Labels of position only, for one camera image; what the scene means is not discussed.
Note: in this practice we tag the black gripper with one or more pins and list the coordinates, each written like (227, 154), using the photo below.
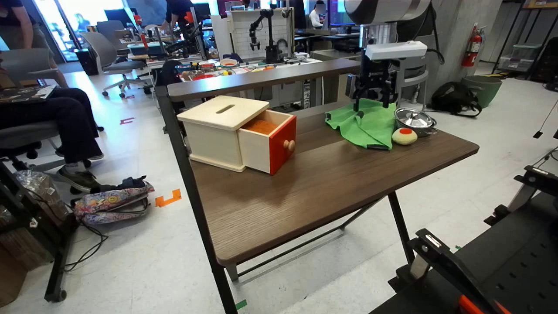
(378, 76)

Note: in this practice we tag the green cloth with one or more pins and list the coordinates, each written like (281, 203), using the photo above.
(371, 131)

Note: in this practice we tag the black small robot arm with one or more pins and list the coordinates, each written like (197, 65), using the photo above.
(270, 44)

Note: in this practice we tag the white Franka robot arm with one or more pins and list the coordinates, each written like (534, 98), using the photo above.
(384, 11)

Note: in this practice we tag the steel pot lid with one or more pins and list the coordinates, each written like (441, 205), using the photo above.
(415, 119)

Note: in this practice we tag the yellow toy with red spot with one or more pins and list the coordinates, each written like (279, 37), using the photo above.
(404, 137)

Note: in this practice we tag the small steel pot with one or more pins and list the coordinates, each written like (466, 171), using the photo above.
(422, 133)

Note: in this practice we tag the black duffel bag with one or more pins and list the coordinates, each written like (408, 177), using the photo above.
(453, 98)

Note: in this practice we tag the distant person in white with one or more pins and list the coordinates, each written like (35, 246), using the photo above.
(317, 14)

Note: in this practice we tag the red-fronted wooden drawer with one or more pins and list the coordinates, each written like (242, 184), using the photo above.
(281, 149)

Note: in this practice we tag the red fire extinguisher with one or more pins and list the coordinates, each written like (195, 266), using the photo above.
(472, 46)

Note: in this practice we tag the green bin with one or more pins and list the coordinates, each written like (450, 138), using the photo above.
(488, 88)

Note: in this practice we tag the grey long table board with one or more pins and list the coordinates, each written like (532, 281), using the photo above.
(262, 79)

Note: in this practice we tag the cluttered white worktable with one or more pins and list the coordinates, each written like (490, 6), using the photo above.
(232, 69)

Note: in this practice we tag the white backdrop board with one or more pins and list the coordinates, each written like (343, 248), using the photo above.
(241, 32)

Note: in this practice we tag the cream wooden box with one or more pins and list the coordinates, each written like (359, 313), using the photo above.
(211, 137)

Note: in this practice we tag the black perforated cart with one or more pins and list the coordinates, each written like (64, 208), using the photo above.
(511, 262)

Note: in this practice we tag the standing person in dark shirt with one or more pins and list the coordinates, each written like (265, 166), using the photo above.
(178, 14)

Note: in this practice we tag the black orange bar clamp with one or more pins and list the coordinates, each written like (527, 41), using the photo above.
(464, 304)

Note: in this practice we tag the orange floor tape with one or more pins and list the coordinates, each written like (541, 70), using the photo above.
(167, 199)

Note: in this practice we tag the green floor tape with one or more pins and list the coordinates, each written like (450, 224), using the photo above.
(241, 304)

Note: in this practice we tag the brown folding table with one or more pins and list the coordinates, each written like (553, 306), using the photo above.
(225, 294)

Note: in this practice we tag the grey rolling office chair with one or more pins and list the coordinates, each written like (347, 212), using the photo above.
(110, 53)

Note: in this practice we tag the floral backpack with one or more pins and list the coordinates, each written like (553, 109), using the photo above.
(113, 203)

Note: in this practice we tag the seated person in black trousers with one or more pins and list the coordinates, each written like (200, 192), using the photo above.
(63, 116)

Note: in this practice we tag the grey seat chair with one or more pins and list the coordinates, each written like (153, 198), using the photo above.
(23, 138)

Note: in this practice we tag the black metal stand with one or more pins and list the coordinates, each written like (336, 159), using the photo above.
(57, 267)

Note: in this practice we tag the brown cardboard box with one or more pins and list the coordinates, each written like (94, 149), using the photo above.
(17, 267)

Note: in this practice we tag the wrist-mounted stereo camera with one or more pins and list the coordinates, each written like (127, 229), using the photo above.
(394, 51)

